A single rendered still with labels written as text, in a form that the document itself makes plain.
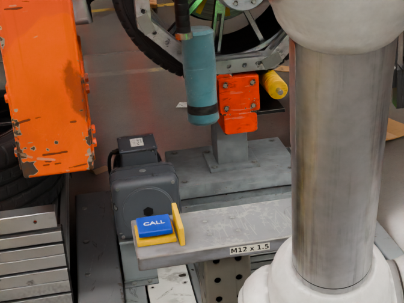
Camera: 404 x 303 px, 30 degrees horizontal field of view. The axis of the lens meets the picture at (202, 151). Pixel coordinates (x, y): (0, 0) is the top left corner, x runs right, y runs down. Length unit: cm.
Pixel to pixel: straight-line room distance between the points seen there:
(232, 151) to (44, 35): 95
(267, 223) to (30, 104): 58
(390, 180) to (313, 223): 199
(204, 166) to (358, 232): 159
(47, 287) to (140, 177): 37
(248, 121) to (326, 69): 151
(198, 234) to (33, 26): 56
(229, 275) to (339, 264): 71
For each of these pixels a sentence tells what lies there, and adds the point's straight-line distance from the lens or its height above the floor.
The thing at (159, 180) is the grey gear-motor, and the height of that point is 40.
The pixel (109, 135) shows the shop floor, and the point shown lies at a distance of 341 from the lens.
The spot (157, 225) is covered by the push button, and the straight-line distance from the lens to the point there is 156.
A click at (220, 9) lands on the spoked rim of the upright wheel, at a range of 222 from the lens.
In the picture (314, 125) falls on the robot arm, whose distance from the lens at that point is 75.
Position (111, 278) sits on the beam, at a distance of 207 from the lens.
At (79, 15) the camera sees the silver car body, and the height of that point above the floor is 77.
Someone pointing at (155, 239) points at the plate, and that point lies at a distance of 155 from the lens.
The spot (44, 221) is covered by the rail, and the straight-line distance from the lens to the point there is 189.
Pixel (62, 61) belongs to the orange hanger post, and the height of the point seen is 78.
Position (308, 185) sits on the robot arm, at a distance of 82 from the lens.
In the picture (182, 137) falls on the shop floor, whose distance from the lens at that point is 331.
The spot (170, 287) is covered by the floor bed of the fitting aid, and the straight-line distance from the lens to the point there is 210.
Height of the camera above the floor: 121
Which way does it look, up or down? 23 degrees down
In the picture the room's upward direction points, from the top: 4 degrees counter-clockwise
